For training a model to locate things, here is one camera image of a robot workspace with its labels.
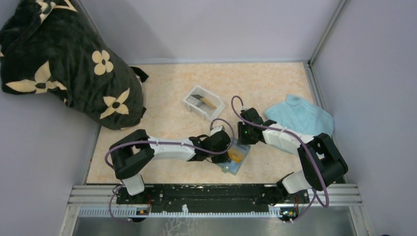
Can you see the aluminium frame rail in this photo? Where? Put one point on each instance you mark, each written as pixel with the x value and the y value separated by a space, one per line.
pixel 100 200

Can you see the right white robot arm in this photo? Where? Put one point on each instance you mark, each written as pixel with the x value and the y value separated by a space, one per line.
pixel 321 162

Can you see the light blue towel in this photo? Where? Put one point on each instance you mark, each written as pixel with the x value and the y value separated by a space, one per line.
pixel 301 116

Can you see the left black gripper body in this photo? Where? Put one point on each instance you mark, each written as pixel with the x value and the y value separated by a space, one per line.
pixel 219 158

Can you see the gold card in bin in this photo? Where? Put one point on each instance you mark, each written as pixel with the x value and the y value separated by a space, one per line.
pixel 207 102

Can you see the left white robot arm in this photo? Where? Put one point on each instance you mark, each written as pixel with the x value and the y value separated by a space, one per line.
pixel 132 153

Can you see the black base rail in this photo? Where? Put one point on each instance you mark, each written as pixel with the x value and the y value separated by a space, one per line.
pixel 211 198

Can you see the translucent white plastic bin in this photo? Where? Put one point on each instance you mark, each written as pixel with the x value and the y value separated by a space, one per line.
pixel 204 103

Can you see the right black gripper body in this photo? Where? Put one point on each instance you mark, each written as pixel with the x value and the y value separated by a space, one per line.
pixel 244 136

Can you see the black floral blanket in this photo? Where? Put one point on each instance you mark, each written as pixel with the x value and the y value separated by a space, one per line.
pixel 49 46

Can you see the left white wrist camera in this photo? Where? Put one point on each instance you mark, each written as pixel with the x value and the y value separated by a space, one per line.
pixel 216 129

